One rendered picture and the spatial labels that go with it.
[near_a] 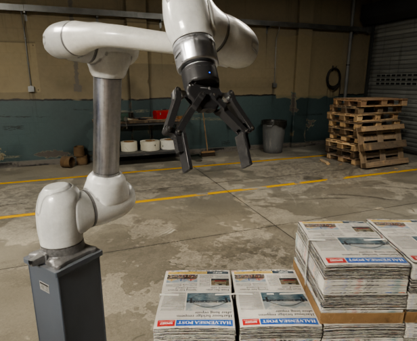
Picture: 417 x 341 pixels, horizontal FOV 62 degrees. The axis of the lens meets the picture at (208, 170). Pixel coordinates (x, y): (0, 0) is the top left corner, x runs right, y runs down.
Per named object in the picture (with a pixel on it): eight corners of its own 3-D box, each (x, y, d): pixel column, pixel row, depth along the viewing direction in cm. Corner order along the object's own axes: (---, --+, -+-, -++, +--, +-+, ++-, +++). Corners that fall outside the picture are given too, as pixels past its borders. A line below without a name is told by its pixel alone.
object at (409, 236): (365, 220, 150) (365, 218, 149) (431, 220, 149) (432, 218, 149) (412, 264, 114) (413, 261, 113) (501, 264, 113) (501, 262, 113)
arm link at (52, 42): (57, 12, 100) (99, 18, 110) (30, 19, 112) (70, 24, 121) (61, 60, 103) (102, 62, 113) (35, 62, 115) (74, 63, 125)
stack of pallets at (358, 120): (365, 152, 825) (371, 96, 793) (401, 160, 742) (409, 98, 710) (321, 157, 772) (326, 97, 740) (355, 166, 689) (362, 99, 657)
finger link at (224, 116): (201, 103, 73) (204, 99, 74) (238, 139, 75) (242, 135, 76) (210, 94, 70) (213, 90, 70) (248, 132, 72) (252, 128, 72)
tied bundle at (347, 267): (292, 268, 156) (295, 220, 150) (357, 267, 156) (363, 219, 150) (318, 325, 119) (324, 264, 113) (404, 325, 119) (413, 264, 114)
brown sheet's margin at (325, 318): (292, 266, 155) (292, 258, 154) (357, 266, 156) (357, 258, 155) (319, 324, 119) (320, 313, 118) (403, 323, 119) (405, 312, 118)
